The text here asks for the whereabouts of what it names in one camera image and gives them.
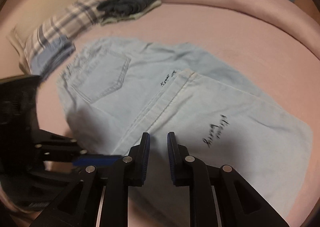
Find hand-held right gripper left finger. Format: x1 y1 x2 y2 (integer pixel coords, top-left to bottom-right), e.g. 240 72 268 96
32 132 150 227

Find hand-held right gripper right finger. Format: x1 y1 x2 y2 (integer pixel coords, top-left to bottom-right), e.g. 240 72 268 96
167 131 289 227

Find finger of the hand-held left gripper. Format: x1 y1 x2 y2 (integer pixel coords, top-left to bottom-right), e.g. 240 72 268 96
36 129 123 167

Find light blue strawberry pants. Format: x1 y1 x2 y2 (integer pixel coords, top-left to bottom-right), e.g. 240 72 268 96
56 37 314 217

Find folded blue jeans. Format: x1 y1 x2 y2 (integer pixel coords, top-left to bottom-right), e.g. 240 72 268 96
30 35 77 80

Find folded light green garment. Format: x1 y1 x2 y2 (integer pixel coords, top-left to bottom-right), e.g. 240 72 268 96
100 0 162 26

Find large plaid pillow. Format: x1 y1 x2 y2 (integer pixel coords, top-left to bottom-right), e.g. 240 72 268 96
24 0 108 67

